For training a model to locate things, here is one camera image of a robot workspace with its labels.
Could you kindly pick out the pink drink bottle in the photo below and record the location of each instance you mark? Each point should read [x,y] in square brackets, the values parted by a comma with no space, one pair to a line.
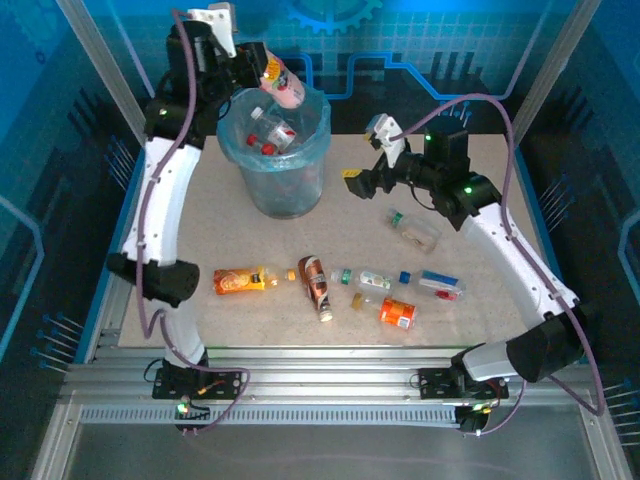
[285,87]

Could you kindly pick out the white-cap clear bottle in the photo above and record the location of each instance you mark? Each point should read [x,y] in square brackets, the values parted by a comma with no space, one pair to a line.
[280,131]

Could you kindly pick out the green-cap bottle white label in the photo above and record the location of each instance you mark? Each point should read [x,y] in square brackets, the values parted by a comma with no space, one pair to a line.
[372,281]

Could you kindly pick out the blue-cap clear bottle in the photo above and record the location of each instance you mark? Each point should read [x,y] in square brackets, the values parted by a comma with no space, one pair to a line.
[440,285]

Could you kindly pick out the brown coffee drink bottle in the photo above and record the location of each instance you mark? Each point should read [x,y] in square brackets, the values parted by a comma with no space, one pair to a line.
[314,280]

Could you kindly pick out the gold-cap bottle orange label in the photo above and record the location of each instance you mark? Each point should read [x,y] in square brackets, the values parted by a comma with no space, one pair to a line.
[397,312]

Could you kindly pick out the orange juice bottle yellow cap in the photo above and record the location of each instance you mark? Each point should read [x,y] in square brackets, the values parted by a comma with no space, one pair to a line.
[240,281]

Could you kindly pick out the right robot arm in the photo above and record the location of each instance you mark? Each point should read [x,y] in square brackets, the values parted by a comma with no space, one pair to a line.
[505,255]

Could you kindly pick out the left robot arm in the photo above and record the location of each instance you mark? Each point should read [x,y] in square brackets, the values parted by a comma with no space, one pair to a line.
[160,200]

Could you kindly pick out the trash bin with blue liner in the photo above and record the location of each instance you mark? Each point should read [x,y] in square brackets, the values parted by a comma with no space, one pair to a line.
[320,135]

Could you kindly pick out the translucent grey waste bin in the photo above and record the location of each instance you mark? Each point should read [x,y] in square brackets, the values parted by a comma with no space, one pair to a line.
[280,192]

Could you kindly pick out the green-cap clear unlabelled bottle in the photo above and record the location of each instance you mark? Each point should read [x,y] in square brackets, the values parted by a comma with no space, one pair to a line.
[417,234]

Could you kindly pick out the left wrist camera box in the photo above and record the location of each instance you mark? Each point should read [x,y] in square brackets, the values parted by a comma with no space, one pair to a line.
[215,22]

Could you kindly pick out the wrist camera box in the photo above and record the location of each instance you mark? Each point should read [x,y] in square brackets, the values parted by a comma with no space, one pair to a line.
[386,137]
[215,22]

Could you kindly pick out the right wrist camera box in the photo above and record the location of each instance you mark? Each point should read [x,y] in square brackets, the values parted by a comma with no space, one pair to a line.
[386,137]

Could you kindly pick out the aluminium frame post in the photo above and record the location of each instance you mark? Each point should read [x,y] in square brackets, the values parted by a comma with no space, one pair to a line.
[550,70]
[107,75]

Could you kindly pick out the aluminium frame rail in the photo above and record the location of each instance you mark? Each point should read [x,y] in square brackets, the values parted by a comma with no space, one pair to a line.
[325,372]

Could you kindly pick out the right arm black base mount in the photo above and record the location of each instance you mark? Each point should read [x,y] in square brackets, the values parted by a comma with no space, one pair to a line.
[432,382]

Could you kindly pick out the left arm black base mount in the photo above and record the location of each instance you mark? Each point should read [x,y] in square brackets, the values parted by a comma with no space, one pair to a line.
[170,387]

